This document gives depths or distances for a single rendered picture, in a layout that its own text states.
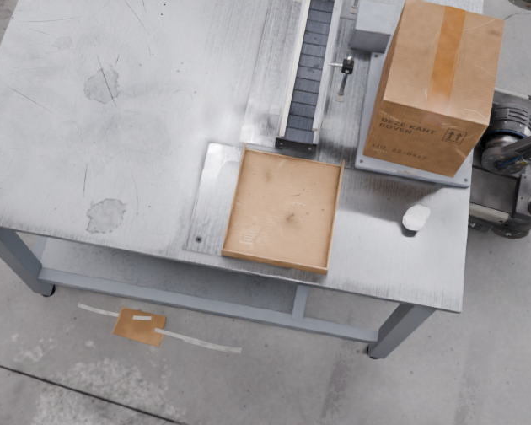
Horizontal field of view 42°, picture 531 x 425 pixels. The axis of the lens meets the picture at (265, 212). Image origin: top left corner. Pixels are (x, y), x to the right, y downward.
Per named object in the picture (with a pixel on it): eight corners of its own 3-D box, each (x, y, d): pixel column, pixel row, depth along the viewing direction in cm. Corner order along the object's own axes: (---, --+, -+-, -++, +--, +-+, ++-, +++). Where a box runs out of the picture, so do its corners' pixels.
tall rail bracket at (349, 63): (320, 84, 187) (328, 48, 172) (346, 89, 187) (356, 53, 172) (319, 94, 186) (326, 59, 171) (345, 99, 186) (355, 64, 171)
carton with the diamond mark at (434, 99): (383, 61, 189) (406, -4, 164) (469, 83, 187) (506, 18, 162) (362, 155, 177) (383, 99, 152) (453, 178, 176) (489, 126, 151)
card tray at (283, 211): (244, 148, 179) (244, 141, 175) (342, 166, 178) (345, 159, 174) (221, 255, 167) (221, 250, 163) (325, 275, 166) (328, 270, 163)
